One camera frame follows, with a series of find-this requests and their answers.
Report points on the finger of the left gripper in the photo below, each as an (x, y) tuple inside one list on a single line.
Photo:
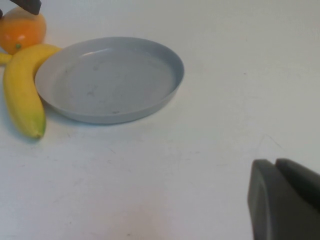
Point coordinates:
[(30, 5), (1, 13)]

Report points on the orange blushed mango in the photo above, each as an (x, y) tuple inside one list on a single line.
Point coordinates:
[(22, 32)]

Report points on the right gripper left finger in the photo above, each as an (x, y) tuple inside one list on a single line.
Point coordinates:
[(280, 207)]

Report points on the grey-blue round plate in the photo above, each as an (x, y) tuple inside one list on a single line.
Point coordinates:
[(112, 82)]

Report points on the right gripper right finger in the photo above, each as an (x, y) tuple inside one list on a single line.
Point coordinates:
[(300, 180)]

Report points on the yellow banana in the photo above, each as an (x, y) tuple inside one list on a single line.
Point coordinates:
[(4, 58), (22, 95)]

